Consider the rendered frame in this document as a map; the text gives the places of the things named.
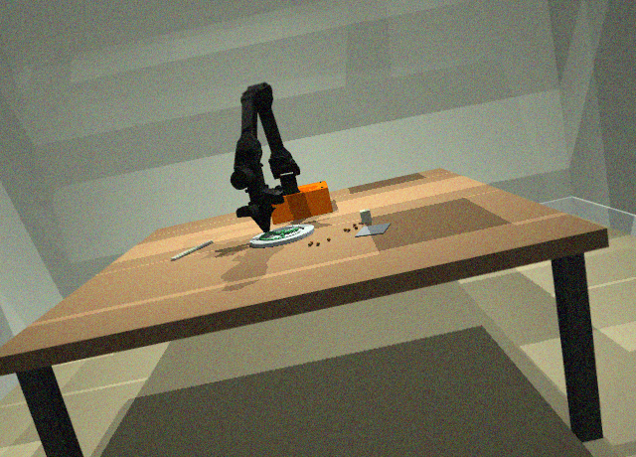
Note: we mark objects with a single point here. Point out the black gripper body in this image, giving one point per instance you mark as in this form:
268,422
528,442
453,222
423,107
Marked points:
253,207

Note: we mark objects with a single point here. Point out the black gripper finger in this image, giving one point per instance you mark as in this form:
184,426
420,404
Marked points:
261,221
268,217

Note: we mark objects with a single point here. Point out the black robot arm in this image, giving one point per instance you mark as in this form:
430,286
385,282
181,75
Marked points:
258,99

